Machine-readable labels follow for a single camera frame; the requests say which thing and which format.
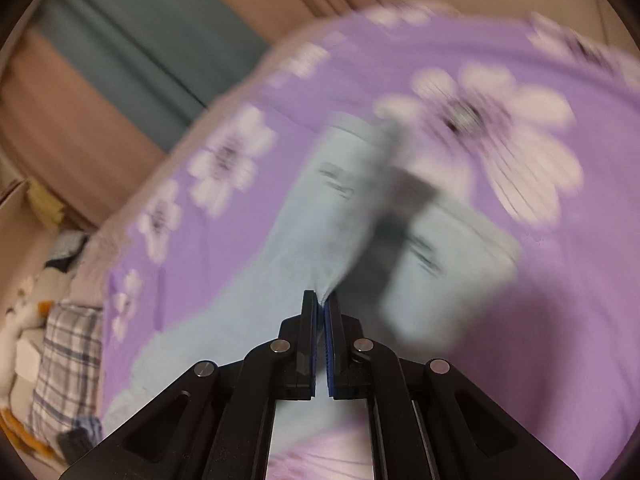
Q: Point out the purple floral bed sheet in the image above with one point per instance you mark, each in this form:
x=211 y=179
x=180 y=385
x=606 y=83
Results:
x=550 y=310

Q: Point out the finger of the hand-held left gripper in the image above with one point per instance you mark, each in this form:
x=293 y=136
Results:
x=400 y=220

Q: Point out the dark blue cloth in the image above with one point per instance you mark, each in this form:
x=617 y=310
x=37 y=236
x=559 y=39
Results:
x=67 y=252

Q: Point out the blue striped cloth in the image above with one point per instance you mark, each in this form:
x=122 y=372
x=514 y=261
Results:
x=90 y=425

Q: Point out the light blue denim pants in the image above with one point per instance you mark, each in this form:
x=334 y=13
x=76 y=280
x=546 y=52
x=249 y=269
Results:
x=280 y=240

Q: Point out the plaid pillow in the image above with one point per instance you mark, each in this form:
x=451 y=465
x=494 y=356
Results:
x=65 y=360

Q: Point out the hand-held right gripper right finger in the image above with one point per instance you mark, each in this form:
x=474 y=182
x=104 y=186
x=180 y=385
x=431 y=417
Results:
x=329 y=350

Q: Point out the teal curtain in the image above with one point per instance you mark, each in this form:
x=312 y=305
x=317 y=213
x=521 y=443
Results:
x=150 y=35

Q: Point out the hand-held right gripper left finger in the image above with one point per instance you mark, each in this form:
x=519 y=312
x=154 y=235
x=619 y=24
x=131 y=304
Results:
x=314 y=320

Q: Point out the yellow cloth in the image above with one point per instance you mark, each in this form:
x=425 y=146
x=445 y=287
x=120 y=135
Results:
x=47 y=205

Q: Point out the white stuffed duck toy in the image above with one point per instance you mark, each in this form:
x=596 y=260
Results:
x=25 y=305

